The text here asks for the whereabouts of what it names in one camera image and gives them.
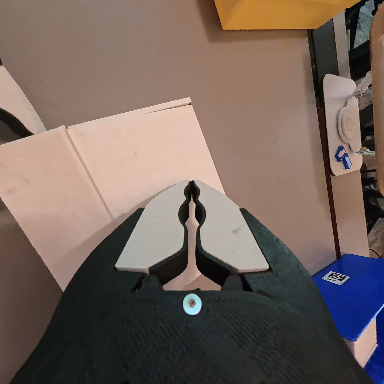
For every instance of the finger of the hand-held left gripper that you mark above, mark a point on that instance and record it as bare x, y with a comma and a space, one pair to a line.
18, 96

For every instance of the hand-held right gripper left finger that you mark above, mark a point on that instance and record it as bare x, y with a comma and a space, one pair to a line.
156, 234

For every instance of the large yellow plastic bin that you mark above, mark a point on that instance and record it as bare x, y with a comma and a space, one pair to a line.
270, 13

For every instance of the white round mount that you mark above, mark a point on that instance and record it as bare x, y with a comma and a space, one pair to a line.
348, 123

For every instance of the white cardboard box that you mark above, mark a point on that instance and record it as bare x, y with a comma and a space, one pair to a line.
135, 156

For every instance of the white mounting plate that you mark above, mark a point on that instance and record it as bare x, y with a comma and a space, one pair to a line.
331, 126

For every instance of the blue plastic clip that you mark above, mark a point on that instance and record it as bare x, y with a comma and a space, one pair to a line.
340, 153
347, 163

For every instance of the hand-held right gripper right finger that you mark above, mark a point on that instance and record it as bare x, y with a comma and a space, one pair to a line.
228, 237

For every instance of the large blue plastic bin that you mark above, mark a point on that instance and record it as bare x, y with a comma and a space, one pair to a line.
354, 306

